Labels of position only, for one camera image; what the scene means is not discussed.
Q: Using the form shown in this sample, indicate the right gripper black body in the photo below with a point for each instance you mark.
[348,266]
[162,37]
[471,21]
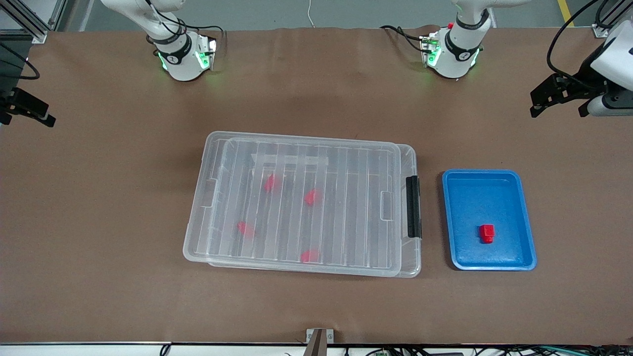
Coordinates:
[6,101]

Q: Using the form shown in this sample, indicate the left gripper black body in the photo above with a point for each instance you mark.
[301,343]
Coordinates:
[579,85]

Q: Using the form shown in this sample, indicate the red toy block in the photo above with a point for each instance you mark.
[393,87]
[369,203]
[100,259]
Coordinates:
[487,231]
[309,256]
[243,228]
[269,184]
[310,198]

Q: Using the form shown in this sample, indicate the clear ribbed plastic lid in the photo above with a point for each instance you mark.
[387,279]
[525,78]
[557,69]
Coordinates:
[232,158]

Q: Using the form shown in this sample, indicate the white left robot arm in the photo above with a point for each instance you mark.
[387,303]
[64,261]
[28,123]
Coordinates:
[457,54]

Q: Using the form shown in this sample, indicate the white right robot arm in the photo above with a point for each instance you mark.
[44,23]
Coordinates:
[180,64]

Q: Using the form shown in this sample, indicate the black box latch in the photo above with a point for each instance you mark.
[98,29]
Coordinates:
[413,207]

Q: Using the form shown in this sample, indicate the clear plastic storage box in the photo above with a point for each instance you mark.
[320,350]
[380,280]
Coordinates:
[410,259]

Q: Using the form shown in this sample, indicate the blue plastic tray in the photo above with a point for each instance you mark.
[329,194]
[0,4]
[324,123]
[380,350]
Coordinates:
[474,198]

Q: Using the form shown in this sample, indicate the brown paper table cover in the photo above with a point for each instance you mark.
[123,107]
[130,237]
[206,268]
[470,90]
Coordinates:
[99,247]

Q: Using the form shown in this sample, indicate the aluminium frame profile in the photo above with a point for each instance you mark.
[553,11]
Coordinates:
[604,30]
[29,24]

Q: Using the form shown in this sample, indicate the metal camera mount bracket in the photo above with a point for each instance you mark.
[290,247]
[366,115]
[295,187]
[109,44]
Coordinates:
[319,341]

